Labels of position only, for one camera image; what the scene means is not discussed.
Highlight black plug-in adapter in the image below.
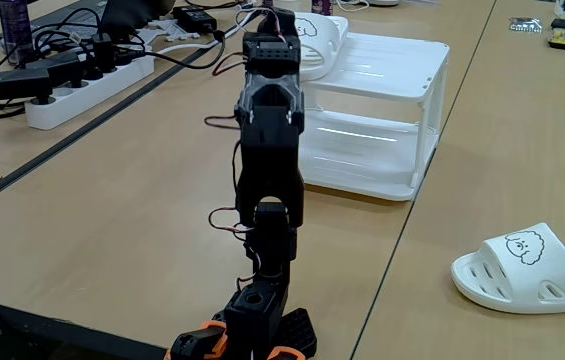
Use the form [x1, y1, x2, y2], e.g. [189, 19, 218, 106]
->
[0, 67, 54, 105]

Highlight white printed bracket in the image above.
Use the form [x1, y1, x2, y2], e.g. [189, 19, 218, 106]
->
[134, 27, 158, 47]
[154, 18, 202, 43]

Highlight black cable with ferrite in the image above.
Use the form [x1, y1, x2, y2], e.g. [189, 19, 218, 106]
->
[114, 28, 227, 71]

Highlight black laptop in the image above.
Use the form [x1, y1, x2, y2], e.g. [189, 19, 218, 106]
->
[31, 0, 177, 32]

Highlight white power strip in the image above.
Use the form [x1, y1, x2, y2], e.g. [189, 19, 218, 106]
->
[24, 53, 156, 132]

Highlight white power cable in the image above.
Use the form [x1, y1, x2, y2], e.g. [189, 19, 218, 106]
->
[154, 5, 262, 57]

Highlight tall purple drink can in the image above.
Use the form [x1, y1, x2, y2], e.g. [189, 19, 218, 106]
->
[0, 0, 34, 66]

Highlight white coiled cable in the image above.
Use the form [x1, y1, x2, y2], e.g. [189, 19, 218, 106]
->
[335, 0, 371, 13]

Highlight black power plug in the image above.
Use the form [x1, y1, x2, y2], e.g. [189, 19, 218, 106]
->
[90, 32, 116, 75]

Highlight white plastic shoe rack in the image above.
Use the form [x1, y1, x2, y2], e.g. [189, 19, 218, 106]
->
[295, 30, 451, 203]

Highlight black power adapter brick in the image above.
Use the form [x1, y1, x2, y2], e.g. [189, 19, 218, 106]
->
[25, 51, 84, 90]
[171, 4, 219, 34]

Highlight white slipper with dog print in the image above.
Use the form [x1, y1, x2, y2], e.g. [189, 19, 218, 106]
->
[450, 222, 565, 315]
[289, 12, 351, 82]

